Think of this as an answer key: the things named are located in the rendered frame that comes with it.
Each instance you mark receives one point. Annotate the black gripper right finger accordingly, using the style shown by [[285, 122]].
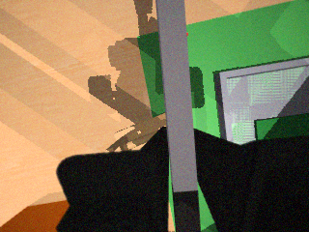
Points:
[[231, 176]]

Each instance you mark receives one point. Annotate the green flat mat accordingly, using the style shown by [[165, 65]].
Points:
[[271, 34]]

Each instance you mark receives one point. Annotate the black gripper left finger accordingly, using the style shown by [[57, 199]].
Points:
[[143, 171]]

